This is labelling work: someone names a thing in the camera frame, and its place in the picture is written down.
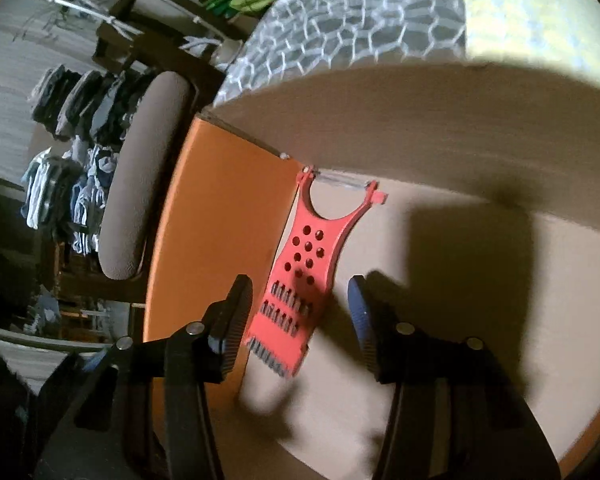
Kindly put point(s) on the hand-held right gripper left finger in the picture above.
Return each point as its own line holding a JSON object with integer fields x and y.
{"x": 234, "y": 321}

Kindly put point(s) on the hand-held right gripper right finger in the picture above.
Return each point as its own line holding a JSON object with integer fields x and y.
{"x": 359, "y": 312}

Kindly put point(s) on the red plastic grater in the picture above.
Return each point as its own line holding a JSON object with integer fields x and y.
{"x": 312, "y": 240}

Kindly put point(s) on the orange cardboard box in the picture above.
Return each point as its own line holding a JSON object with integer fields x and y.
{"x": 220, "y": 220}

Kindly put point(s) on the beige chair cushion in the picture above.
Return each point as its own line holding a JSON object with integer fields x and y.
{"x": 140, "y": 175}

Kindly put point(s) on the rack of hanging clothes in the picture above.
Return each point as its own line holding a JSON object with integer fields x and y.
{"x": 75, "y": 160}

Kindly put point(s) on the yellow checked tablecloth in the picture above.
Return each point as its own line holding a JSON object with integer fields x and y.
{"x": 360, "y": 15}

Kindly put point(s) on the dark wooden chair frame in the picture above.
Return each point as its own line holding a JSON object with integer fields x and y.
{"x": 180, "y": 55}

